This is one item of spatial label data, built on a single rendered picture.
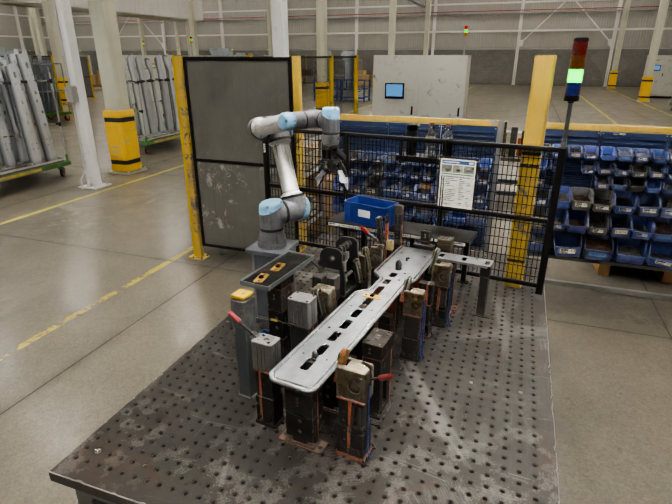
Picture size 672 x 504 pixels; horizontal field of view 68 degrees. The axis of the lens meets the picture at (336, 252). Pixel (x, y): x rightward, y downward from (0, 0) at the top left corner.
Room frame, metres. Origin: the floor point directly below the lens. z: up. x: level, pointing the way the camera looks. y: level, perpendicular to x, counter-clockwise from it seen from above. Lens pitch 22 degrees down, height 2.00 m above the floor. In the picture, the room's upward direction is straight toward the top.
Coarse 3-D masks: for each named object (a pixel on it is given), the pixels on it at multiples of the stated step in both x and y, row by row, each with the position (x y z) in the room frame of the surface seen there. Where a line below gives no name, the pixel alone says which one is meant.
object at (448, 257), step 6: (444, 252) 2.51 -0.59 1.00; (438, 258) 2.43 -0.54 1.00; (444, 258) 2.42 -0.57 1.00; (450, 258) 2.42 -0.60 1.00; (456, 258) 2.42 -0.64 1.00; (468, 258) 2.42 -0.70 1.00; (474, 258) 2.42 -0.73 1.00; (480, 258) 2.42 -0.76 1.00; (462, 264) 2.37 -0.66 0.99; (468, 264) 2.35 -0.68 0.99; (474, 264) 2.34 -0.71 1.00; (480, 264) 2.34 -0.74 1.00; (486, 264) 2.34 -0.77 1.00
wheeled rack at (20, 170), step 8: (48, 72) 8.66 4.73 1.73; (24, 80) 8.44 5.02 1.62; (40, 80) 8.73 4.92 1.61; (48, 80) 8.67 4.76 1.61; (56, 104) 8.68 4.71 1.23; (56, 112) 8.67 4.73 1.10; (64, 144) 8.68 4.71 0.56; (56, 160) 8.55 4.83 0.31; (64, 160) 8.68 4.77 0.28; (0, 168) 8.02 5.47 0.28; (8, 168) 7.93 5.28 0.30; (16, 168) 8.02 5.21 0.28; (24, 168) 7.94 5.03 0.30; (32, 168) 8.04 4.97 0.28; (40, 168) 8.09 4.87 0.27; (48, 168) 8.25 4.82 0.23; (64, 168) 8.72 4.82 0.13; (0, 176) 7.47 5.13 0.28; (8, 176) 7.53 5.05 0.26; (16, 176) 7.66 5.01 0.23
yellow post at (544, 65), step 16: (544, 64) 2.70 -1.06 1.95; (544, 80) 2.69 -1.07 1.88; (544, 96) 2.69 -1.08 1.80; (528, 112) 2.72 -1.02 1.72; (544, 112) 2.69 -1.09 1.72; (528, 128) 2.71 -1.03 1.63; (544, 128) 2.70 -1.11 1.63; (528, 144) 2.71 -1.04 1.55; (528, 176) 2.70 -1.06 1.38; (528, 208) 2.69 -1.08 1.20; (512, 224) 2.72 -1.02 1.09; (512, 240) 2.71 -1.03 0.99; (528, 240) 2.73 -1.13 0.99; (512, 256) 2.71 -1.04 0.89
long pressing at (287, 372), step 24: (384, 264) 2.34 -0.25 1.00; (408, 264) 2.34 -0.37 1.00; (384, 288) 2.06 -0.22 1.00; (336, 312) 1.83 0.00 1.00; (312, 336) 1.64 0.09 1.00; (360, 336) 1.65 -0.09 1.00; (288, 360) 1.48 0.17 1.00; (336, 360) 1.48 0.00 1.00; (288, 384) 1.35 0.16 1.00; (312, 384) 1.34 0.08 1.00
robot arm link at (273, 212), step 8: (264, 200) 2.39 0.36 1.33; (272, 200) 2.38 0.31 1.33; (280, 200) 2.36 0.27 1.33; (264, 208) 2.31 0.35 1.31; (272, 208) 2.31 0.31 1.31; (280, 208) 2.33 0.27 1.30; (288, 208) 2.36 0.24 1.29; (264, 216) 2.31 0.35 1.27; (272, 216) 2.30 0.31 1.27; (280, 216) 2.33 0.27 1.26; (288, 216) 2.35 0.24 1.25; (264, 224) 2.31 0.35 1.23; (272, 224) 2.30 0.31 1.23; (280, 224) 2.33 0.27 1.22
